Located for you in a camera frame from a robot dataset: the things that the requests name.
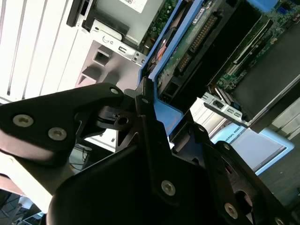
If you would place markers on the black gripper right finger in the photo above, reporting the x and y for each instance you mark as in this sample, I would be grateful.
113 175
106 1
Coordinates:
229 182

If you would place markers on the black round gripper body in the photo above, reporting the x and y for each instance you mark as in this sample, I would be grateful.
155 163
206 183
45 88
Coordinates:
112 192

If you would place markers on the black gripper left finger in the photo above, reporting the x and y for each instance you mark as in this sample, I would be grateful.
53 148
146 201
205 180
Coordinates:
58 110

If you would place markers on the hard disk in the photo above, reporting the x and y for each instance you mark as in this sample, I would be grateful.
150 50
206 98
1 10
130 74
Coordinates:
166 114

